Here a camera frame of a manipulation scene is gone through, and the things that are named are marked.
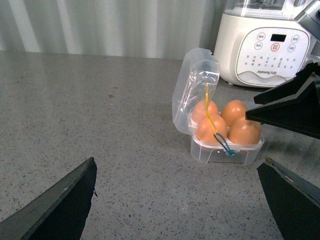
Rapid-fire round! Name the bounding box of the white Joyoung blender appliance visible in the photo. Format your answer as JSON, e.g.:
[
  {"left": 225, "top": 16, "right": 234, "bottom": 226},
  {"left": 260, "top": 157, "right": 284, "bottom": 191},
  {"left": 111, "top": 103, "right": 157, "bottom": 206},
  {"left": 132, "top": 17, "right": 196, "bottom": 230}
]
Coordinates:
[{"left": 213, "top": 0, "right": 320, "bottom": 88}]

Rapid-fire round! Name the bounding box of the clear plastic egg box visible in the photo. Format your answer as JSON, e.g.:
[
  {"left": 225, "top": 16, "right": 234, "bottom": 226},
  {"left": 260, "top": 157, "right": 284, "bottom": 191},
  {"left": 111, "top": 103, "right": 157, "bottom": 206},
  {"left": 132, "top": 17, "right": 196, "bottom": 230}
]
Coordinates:
[{"left": 171, "top": 48, "right": 265, "bottom": 165}]

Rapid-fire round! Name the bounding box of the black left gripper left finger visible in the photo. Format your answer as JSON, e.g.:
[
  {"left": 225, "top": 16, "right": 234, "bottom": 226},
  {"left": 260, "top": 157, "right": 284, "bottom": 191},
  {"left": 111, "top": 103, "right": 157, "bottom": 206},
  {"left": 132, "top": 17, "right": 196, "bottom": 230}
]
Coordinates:
[{"left": 0, "top": 157, "right": 97, "bottom": 240}]

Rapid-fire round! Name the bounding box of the brown egg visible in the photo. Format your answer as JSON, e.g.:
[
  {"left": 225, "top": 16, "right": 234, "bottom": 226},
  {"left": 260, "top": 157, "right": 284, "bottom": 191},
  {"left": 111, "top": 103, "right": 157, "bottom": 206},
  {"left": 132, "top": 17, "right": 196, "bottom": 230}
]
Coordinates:
[
  {"left": 227, "top": 116, "right": 261, "bottom": 145},
  {"left": 195, "top": 114, "right": 228, "bottom": 145},
  {"left": 220, "top": 100, "right": 248, "bottom": 127},
  {"left": 191, "top": 99, "right": 219, "bottom": 124}
]

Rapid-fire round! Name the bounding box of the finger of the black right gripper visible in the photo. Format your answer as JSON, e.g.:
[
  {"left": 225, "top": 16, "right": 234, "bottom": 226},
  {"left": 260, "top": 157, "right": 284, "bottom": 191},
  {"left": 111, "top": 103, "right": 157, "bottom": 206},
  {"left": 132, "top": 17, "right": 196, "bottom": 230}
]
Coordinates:
[
  {"left": 246, "top": 79, "right": 320, "bottom": 139},
  {"left": 253, "top": 62, "right": 320, "bottom": 105}
]

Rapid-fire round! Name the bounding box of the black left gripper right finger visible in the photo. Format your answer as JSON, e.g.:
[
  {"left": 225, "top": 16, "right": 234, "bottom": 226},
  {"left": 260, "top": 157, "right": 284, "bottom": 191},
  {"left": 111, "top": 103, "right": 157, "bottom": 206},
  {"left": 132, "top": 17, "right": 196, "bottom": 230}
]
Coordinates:
[{"left": 257, "top": 157, "right": 320, "bottom": 240}]

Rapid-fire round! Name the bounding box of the yellow and blue rubber band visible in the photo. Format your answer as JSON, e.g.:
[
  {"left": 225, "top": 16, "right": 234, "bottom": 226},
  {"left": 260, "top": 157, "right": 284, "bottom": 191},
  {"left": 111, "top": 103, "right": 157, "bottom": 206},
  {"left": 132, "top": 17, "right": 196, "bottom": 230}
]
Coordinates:
[{"left": 205, "top": 83, "right": 236, "bottom": 157}]

